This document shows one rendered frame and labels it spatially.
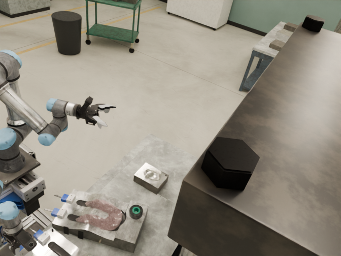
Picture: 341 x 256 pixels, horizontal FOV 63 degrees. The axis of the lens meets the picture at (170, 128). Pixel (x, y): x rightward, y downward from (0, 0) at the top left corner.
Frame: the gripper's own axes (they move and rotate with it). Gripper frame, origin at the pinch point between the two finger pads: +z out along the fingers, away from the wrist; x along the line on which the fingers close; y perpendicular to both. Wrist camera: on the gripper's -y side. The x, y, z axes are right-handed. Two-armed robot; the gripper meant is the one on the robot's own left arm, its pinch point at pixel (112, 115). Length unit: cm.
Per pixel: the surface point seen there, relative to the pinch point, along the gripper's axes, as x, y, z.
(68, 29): -298, 139, -172
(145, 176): -6, 60, 21
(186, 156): -41, 72, 48
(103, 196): 19, 54, -1
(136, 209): 25, 49, 22
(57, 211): 35, 55, -23
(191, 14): -598, 209, 11
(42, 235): 52, 47, -22
